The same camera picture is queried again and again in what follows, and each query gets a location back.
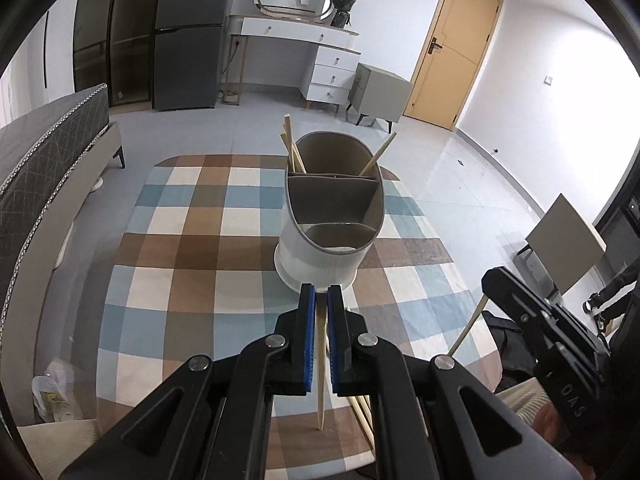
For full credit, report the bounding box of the wooden door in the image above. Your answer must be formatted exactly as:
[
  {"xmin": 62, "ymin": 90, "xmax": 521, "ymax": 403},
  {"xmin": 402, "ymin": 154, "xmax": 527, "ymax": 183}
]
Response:
[{"xmin": 402, "ymin": 0, "xmax": 503, "ymax": 132}]

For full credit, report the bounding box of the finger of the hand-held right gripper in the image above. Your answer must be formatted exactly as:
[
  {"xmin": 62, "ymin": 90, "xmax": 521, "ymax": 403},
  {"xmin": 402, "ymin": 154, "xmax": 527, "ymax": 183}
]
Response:
[{"xmin": 481, "ymin": 266, "xmax": 608, "ymax": 378}]

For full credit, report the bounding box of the beige cushion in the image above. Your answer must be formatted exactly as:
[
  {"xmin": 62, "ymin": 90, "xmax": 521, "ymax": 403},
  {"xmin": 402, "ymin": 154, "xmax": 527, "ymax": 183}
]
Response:
[{"xmin": 17, "ymin": 417, "xmax": 101, "ymax": 480}]

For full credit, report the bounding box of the checkered tablecloth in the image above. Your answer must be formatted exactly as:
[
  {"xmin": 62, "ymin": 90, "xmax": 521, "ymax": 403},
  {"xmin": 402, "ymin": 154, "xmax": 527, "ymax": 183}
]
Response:
[{"xmin": 95, "ymin": 154, "xmax": 503, "ymax": 466}]

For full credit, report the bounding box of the grey nightstand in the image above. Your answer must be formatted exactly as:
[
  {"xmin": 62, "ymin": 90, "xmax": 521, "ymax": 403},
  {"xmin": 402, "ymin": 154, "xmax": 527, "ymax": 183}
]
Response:
[{"xmin": 345, "ymin": 62, "xmax": 413, "ymax": 135}]

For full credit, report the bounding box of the white vanity desk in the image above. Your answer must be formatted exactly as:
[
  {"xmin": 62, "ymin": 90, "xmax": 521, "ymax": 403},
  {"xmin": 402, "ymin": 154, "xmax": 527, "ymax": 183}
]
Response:
[{"xmin": 227, "ymin": 14, "xmax": 361, "ymax": 111}]

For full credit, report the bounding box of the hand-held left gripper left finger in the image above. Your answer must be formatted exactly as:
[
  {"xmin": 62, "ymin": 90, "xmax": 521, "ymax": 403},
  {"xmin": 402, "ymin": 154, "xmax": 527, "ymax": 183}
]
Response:
[{"xmin": 57, "ymin": 282, "xmax": 318, "ymax": 480}]

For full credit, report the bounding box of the grey quilted mattress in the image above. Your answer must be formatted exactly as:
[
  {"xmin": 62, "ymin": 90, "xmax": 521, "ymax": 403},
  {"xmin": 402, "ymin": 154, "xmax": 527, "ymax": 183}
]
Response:
[{"xmin": 0, "ymin": 83, "xmax": 111, "ymax": 321}]

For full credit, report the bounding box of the beige striped clothing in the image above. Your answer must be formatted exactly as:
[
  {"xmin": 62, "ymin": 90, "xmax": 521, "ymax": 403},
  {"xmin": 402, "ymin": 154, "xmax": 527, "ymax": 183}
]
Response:
[{"xmin": 495, "ymin": 379, "xmax": 551, "ymax": 416}]

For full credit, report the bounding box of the small grey side table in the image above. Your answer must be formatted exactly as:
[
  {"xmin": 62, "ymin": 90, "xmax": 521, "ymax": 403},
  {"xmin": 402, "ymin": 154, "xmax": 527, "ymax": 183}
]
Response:
[{"xmin": 515, "ymin": 192, "xmax": 608, "ymax": 306}]

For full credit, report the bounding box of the white wardrobe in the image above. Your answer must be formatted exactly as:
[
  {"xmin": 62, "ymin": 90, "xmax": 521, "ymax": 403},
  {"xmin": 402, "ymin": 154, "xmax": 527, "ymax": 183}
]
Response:
[{"xmin": 7, "ymin": 0, "xmax": 81, "ymax": 111}]

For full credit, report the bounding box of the dark grey fridge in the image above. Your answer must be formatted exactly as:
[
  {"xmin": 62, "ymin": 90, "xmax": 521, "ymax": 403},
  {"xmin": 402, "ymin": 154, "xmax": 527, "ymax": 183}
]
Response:
[{"xmin": 152, "ymin": 0, "xmax": 236, "ymax": 112}]

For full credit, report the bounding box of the black cabinet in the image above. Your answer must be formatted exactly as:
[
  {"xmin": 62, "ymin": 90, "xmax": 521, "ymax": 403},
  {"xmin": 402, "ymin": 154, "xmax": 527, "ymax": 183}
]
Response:
[{"xmin": 592, "ymin": 150, "xmax": 640, "ymax": 271}]

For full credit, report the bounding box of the person's right hand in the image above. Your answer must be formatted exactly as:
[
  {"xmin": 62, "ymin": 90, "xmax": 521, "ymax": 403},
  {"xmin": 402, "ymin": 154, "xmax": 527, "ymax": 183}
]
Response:
[{"xmin": 530, "ymin": 402, "xmax": 568, "ymax": 448}]

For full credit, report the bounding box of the clear plastic bag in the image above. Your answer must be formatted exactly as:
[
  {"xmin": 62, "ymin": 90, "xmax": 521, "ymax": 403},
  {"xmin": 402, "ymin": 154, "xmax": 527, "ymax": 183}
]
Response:
[{"xmin": 32, "ymin": 360, "xmax": 86, "ymax": 426}]

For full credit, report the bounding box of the white grey utensil holder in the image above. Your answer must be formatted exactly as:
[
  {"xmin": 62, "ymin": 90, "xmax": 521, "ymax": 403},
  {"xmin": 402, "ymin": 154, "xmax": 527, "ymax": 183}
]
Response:
[{"xmin": 274, "ymin": 131, "xmax": 386, "ymax": 295}]

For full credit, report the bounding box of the dark glass cabinet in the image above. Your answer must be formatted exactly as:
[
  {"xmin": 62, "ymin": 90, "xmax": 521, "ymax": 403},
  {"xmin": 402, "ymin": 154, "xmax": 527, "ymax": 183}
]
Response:
[{"xmin": 72, "ymin": 0, "xmax": 168, "ymax": 108}]

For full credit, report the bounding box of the pile of wooden chopsticks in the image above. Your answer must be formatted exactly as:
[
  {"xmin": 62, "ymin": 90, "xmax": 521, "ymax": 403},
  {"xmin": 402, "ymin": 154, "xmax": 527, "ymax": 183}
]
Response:
[{"xmin": 348, "ymin": 394, "xmax": 375, "ymax": 450}]

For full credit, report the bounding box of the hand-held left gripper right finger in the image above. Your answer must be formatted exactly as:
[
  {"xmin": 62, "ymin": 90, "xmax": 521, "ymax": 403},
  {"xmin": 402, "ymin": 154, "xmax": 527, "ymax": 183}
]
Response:
[{"xmin": 326, "ymin": 285, "xmax": 586, "ymax": 480}]

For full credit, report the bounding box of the black bag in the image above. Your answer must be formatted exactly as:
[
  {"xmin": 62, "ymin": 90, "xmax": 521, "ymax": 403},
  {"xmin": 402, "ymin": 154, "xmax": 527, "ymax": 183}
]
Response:
[{"xmin": 482, "ymin": 310, "xmax": 541, "ymax": 396}]

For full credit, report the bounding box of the oval vanity mirror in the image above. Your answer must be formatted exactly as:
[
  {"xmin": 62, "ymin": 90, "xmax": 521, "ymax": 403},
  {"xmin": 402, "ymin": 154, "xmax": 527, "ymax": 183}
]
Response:
[{"xmin": 254, "ymin": 0, "xmax": 335, "ymax": 23}]

